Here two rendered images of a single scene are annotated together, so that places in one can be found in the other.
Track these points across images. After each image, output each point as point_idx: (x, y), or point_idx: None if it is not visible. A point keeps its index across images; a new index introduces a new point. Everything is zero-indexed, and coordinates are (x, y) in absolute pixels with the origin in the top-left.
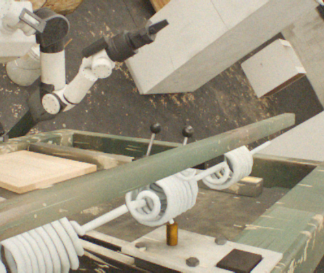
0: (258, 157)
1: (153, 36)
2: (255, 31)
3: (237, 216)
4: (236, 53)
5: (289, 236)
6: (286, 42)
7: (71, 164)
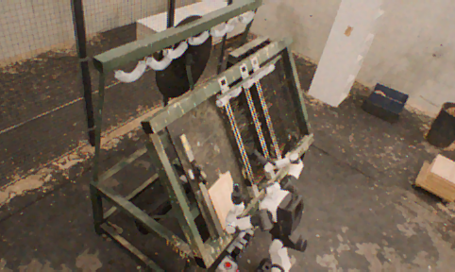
0: (168, 161)
1: (234, 186)
2: None
3: (192, 123)
4: None
5: (212, 85)
6: None
7: (213, 195)
